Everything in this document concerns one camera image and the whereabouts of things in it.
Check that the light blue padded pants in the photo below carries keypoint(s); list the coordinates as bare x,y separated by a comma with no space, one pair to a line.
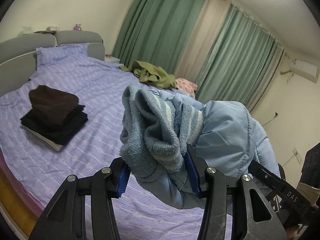
159,126

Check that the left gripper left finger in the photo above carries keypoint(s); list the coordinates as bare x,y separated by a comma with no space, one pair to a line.
64,215

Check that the small purple figurine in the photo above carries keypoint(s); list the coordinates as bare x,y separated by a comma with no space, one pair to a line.
77,27

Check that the grey folded garment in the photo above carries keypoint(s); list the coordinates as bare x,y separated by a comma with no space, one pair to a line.
55,146

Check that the right green curtain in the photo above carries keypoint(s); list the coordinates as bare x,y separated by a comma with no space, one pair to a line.
241,63

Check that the dark brown folded garment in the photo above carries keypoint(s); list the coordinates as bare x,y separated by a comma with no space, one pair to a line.
51,105

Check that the grey padded headboard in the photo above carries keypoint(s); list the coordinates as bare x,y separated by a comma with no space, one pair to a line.
19,59

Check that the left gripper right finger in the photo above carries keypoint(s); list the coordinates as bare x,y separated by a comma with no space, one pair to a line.
252,215

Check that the green curtain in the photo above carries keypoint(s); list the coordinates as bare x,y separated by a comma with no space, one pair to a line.
241,63
157,32

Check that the left green curtain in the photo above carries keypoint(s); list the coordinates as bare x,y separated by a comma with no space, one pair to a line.
157,32

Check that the olive green crumpled garment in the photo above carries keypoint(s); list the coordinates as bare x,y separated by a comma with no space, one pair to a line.
151,74

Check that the purple striped pillow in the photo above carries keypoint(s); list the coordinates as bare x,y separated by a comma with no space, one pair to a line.
51,55

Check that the pink patterned garment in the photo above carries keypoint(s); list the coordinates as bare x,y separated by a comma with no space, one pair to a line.
186,87

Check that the white wall air conditioner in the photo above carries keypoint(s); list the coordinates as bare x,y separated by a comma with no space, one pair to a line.
305,70

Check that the purple floral bed sheet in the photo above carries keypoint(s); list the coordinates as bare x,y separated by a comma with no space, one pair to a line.
40,169

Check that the beige centre curtain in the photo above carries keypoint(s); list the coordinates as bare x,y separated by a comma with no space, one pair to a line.
204,34

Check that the white wall socket strip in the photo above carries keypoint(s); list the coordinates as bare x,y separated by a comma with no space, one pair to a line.
297,156

